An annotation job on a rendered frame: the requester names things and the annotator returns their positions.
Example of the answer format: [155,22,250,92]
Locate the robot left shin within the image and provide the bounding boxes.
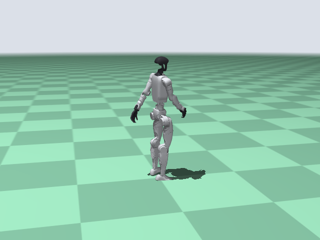
[150,140,160,170]

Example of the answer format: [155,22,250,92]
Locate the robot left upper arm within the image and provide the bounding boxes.
[143,73,155,96]

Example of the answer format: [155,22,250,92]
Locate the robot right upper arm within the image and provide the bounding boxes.
[161,77,175,102]

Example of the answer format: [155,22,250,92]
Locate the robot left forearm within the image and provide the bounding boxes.
[134,89,147,110]

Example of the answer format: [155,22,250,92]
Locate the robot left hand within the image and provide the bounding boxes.
[130,105,139,123]

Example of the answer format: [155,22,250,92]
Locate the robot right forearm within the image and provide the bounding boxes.
[172,95,185,111]

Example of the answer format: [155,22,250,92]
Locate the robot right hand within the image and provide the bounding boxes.
[179,108,187,118]

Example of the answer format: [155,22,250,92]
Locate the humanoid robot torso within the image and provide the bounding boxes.
[151,73,168,121]

